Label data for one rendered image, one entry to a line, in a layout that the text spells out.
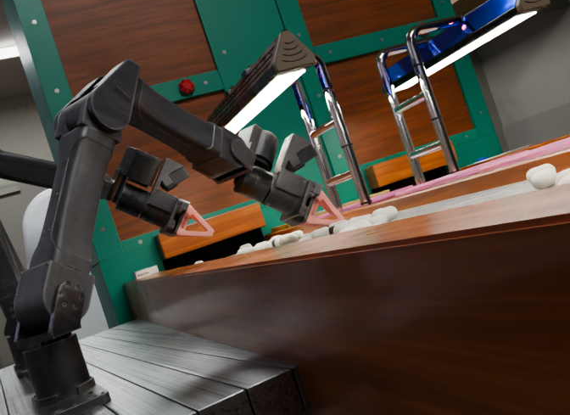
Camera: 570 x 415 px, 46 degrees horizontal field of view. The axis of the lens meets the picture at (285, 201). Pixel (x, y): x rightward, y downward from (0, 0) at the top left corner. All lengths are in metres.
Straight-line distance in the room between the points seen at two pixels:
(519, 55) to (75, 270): 3.73
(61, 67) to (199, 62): 0.39
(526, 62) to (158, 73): 2.78
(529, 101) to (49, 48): 3.08
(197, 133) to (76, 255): 0.31
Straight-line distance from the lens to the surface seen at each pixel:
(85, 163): 0.90
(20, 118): 8.16
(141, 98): 0.99
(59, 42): 1.98
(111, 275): 1.85
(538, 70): 4.25
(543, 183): 0.71
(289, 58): 1.20
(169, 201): 1.35
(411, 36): 1.60
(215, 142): 1.06
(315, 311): 0.51
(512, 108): 4.43
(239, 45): 2.06
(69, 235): 0.85
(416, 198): 1.14
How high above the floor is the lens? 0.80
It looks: 1 degrees up
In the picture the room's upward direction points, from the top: 19 degrees counter-clockwise
